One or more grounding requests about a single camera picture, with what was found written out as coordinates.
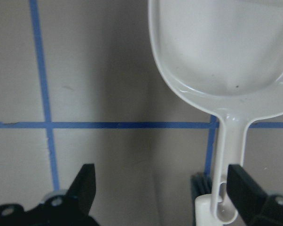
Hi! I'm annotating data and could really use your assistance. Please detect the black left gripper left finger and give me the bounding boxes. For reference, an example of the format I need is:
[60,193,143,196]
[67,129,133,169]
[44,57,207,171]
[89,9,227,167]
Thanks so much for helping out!
[0,163,96,226]

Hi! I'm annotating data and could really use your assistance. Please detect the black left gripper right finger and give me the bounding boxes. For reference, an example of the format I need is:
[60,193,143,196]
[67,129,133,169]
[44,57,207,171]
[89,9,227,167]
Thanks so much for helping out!
[227,164,283,226]

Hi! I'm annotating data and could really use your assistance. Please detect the beige plastic dustpan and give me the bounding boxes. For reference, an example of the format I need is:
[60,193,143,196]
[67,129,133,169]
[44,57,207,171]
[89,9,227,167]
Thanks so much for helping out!
[148,0,283,226]

